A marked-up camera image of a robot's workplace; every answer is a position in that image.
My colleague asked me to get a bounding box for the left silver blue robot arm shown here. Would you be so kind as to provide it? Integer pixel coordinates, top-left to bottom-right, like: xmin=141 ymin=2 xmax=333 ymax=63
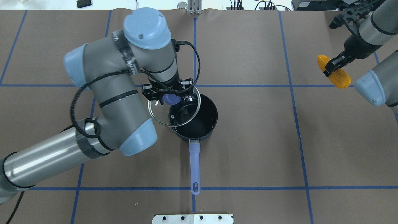
xmin=1 ymin=7 xmax=197 ymax=204

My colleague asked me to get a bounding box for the small metal cylinder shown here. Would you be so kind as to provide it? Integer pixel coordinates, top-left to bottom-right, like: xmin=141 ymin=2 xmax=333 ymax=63
xmin=177 ymin=1 xmax=188 ymax=9

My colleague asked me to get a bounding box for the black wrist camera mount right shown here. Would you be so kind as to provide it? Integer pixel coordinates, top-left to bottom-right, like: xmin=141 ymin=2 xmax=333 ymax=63
xmin=329 ymin=8 xmax=371 ymax=34

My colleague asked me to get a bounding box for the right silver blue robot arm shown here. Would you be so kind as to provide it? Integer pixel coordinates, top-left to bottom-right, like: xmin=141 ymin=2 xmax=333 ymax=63
xmin=317 ymin=0 xmax=398 ymax=114

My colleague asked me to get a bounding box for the yellow plastic corn cob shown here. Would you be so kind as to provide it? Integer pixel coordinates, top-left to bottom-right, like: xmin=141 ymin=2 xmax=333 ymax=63
xmin=317 ymin=55 xmax=351 ymax=89

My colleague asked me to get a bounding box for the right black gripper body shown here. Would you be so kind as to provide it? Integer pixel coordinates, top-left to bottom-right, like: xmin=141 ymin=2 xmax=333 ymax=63
xmin=344 ymin=34 xmax=380 ymax=59

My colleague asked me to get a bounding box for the aluminium frame post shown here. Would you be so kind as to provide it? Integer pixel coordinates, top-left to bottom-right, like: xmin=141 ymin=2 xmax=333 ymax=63
xmin=187 ymin=0 xmax=203 ymax=15

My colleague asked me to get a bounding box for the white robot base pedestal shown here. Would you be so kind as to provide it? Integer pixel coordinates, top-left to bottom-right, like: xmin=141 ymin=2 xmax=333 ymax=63
xmin=152 ymin=214 xmax=235 ymax=224

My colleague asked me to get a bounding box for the small black square device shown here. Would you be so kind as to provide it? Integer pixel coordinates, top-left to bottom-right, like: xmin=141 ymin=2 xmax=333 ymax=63
xmin=76 ymin=0 xmax=92 ymax=9

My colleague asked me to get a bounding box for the blue pot lid knob glass lid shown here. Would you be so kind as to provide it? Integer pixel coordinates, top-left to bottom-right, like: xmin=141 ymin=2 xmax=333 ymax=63
xmin=147 ymin=87 xmax=201 ymax=127

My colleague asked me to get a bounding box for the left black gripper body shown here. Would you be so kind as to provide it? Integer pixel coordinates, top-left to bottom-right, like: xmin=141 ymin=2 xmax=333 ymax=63
xmin=142 ymin=80 xmax=194 ymax=101

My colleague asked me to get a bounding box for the dark blue saucepan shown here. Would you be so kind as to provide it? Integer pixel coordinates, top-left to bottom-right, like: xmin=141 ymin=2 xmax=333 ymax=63
xmin=173 ymin=94 xmax=218 ymax=195

